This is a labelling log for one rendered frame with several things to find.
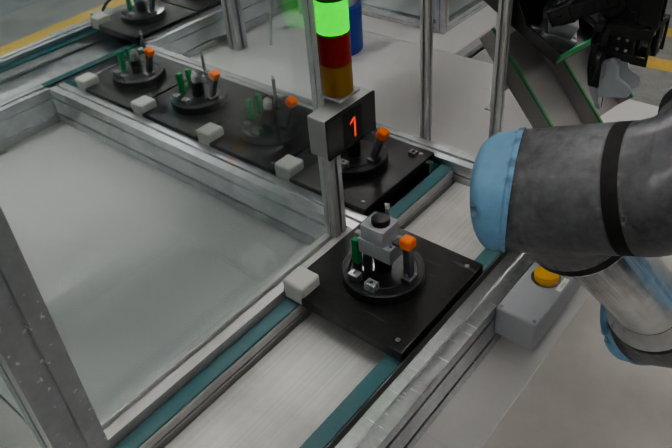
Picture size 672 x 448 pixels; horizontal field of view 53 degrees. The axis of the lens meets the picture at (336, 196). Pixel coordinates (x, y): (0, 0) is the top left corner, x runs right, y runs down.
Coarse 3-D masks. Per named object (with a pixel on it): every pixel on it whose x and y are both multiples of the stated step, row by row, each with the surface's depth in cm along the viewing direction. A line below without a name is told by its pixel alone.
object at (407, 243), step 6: (396, 240) 107; (402, 240) 105; (408, 240) 105; (414, 240) 105; (396, 246) 107; (402, 246) 105; (408, 246) 104; (414, 246) 106; (408, 252) 106; (408, 258) 106; (408, 264) 107; (408, 270) 108; (408, 276) 109
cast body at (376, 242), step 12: (372, 216) 107; (384, 216) 107; (360, 228) 108; (372, 228) 106; (384, 228) 106; (396, 228) 108; (360, 240) 109; (372, 240) 107; (384, 240) 106; (372, 252) 109; (384, 252) 107; (396, 252) 108
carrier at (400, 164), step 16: (368, 144) 143; (384, 144) 147; (400, 144) 146; (352, 160) 139; (368, 160) 137; (384, 160) 138; (400, 160) 141; (416, 160) 141; (432, 160) 143; (352, 176) 136; (368, 176) 137; (384, 176) 137; (400, 176) 137; (352, 192) 134; (368, 192) 133; (384, 192) 133; (352, 208) 131; (368, 208) 129
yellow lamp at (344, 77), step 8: (320, 72) 104; (328, 72) 102; (336, 72) 102; (344, 72) 102; (352, 72) 104; (328, 80) 103; (336, 80) 103; (344, 80) 103; (352, 80) 105; (328, 88) 104; (336, 88) 103; (344, 88) 104; (352, 88) 105; (328, 96) 105; (336, 96) 104; (344, 96) 105
